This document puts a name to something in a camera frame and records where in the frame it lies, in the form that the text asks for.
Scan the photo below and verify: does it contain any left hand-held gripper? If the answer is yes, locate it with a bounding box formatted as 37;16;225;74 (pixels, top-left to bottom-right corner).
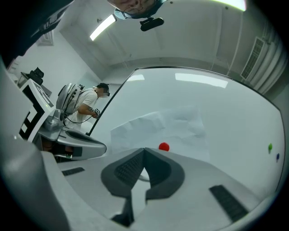
19;79;107;161

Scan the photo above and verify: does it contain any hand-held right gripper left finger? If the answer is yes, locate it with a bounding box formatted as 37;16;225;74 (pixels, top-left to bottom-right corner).
42;148;145;231

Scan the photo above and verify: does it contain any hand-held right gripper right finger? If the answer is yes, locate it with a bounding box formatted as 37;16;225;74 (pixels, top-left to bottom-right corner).
132;148;270;231

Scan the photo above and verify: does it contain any white paper sheet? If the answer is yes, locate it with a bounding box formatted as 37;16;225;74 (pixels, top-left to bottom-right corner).
110;106;210;162

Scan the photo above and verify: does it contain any black-framed whiteboard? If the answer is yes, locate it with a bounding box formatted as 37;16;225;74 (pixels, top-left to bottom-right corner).
89;66;285;201

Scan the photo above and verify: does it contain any grey backpack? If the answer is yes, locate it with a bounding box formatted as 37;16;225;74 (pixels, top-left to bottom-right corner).
56;83;82;116

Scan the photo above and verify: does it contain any black office chair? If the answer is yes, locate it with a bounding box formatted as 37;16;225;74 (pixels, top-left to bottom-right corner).
29;67;45;86

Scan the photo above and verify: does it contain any white air vent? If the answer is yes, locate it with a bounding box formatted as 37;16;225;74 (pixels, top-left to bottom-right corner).
240;37;265;79
37;30;55;47

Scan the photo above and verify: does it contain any long ceiling light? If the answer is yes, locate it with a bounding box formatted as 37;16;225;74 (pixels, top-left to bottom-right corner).
89;14;117;41
212;0;247;11

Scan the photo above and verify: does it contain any blue face mask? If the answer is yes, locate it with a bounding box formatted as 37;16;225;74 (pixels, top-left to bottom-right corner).
114;8;136;20

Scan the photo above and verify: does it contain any person's black clothing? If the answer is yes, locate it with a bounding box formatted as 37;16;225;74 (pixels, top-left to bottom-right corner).
0;0;75;68

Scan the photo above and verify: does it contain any person's face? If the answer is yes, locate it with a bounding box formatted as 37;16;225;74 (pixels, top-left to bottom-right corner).
107;0;168;20

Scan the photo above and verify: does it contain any white ceiling pipes bundle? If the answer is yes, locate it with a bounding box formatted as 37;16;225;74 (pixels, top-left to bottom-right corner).
263;29;286;95

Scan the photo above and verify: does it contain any black head camera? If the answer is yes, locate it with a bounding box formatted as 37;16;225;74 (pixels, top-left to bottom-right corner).
139;17;165;32

